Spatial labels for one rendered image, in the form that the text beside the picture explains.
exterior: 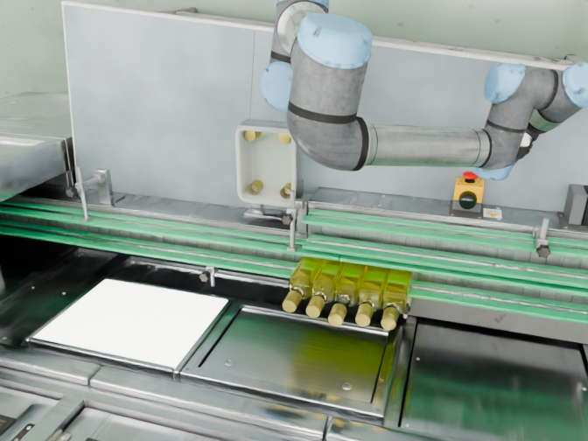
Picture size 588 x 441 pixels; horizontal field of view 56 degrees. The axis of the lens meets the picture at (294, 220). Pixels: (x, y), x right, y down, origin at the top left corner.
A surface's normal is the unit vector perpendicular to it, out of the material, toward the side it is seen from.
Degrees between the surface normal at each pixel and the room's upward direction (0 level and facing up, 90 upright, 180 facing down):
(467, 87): 0
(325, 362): 90
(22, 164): 90
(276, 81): 10
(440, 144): 43
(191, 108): 0
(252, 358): 90
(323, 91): 8
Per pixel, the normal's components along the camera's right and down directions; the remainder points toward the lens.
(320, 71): -0.28, 0.40
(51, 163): 0.96, 0.12
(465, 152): 0.34, 0.40
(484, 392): 0.00, -0.92
